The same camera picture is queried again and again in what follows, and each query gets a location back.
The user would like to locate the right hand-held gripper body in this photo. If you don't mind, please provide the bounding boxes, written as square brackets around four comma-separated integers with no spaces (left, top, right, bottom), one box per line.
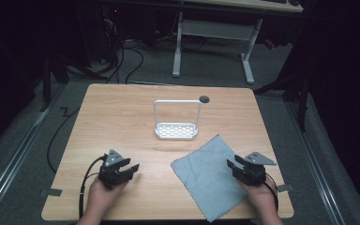
[235,151,278,188]

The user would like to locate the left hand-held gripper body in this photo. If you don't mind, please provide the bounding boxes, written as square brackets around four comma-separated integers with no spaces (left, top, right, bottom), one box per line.
[97,149,133,190]

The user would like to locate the grey-blue cloth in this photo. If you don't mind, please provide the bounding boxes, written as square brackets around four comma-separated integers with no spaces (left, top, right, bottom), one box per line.
[170,134,251,224]

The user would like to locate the person's left hand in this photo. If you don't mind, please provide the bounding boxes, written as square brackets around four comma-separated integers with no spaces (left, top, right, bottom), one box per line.
[86,177,129,219]

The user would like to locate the person's right hand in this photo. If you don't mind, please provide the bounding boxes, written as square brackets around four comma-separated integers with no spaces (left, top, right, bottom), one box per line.
[237,179,278,217]

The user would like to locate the grey tape strip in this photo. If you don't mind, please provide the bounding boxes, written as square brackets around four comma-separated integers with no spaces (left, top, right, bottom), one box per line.
[276,183,295,193]
[39,187,63,198]

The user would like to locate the black metal stand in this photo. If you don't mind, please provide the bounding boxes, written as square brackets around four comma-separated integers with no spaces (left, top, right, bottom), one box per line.
[38,52,107,113]
[252,46,311,133]

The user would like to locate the white-framed desk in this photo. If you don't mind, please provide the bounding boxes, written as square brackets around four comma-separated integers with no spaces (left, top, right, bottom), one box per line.
[172,0,305,85]

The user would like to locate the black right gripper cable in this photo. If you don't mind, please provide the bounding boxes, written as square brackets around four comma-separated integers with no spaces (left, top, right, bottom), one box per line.
[263,172,279,214]

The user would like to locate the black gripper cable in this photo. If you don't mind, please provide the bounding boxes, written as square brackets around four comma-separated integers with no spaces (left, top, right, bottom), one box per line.
[78,155,108,219]
[263,172,279,214]

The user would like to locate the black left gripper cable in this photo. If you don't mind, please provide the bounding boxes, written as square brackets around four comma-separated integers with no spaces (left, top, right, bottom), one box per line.
[78,155,108,219]

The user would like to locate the white wire-handle rack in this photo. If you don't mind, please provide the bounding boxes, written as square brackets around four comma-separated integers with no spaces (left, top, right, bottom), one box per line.
[153,98,203,141]

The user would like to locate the aluminium floor rail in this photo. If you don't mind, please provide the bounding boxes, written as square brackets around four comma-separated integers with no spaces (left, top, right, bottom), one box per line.
[0,82,68,223]
[284,98,347,225]

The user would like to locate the black floor cable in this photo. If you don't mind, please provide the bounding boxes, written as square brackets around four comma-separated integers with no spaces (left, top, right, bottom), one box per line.
[46,106,82,174]

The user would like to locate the bundle of black cables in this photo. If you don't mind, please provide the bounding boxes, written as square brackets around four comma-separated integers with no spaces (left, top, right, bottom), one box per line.
[90,12,145,85]

